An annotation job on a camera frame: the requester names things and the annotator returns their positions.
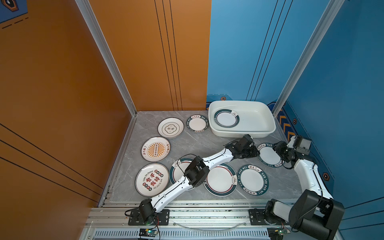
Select green red rim plate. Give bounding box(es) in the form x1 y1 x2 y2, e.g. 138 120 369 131
169 158 193 185
214 109 240 128
204 164 238 197

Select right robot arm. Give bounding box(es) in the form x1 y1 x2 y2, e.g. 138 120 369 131
263 139 345 240

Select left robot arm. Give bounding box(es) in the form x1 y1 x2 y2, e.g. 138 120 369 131
138 134 260 225

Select white plastic bin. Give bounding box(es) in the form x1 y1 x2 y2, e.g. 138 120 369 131
208 101 276 138

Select green rim text plate front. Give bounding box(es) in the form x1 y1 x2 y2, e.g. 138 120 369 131
237 165 270 196

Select small green rim text plate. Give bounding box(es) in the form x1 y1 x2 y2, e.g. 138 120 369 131
186 115 209 133

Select white plate brown flower outline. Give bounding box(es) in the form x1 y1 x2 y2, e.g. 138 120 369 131
158 118 184 139

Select right circuit board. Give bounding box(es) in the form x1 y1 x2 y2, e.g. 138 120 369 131
267 228 291 240

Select plate with orange sunburst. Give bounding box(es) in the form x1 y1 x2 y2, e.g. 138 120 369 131
141 137 171 162

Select large plate red characters circles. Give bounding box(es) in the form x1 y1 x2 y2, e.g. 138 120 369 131
135 163 169 197

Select left green circuit board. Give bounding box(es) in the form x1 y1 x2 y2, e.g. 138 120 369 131
138 228 160 240

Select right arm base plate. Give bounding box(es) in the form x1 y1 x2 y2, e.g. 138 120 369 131
248 209 287 226

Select aluminium rail frame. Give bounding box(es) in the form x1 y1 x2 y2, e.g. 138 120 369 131
78 199 343 240

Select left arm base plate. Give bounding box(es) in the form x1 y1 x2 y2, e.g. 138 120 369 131
125 208 170 226

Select right aluminium corner post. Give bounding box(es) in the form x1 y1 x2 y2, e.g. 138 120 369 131
272 0 345 117

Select aluminium corner post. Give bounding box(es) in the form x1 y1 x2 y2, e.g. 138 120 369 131
272 0 345 117
75 0 138 117

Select left aluminium corner post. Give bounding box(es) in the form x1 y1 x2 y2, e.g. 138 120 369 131
75 0 138 117

